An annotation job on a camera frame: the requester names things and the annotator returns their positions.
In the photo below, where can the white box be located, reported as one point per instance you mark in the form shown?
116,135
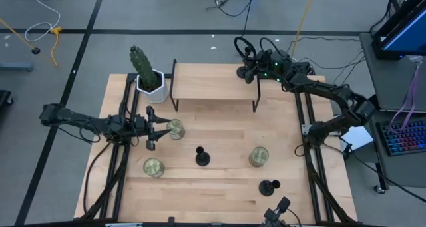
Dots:
357,137

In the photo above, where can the black aluminium table frame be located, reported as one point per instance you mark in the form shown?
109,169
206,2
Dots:
116,173

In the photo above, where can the ribbed glass candle jar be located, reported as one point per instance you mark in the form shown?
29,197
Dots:
153,167
175,129
258,156

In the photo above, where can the green cactus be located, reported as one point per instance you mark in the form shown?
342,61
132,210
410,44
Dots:
143,67

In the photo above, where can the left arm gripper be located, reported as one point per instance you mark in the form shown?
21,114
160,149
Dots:
150,127

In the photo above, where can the wooden shelf with black legs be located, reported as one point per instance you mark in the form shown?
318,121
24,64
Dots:
213,82

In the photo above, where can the black table-level camera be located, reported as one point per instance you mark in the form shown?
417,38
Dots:
276,213

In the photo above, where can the white plant pot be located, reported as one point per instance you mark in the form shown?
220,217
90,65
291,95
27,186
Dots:
158,93

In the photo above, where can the grey desk cart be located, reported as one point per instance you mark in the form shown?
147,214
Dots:
392,87

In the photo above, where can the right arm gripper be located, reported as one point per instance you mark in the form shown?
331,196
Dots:
274,65

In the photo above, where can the black candle stick holder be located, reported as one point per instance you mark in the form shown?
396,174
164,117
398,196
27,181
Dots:
241,72
267,188
202,158

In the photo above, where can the grey floor stand foot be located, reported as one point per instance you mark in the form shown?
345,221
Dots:
15,66

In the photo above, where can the computer monitor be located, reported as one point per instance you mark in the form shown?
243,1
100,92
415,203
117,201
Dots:
404,30

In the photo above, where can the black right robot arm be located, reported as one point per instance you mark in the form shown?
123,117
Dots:
333,90

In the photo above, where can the backlit keyboard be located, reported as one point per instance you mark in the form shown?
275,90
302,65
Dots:
404,137

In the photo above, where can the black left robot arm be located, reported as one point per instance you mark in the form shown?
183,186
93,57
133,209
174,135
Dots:
66,115

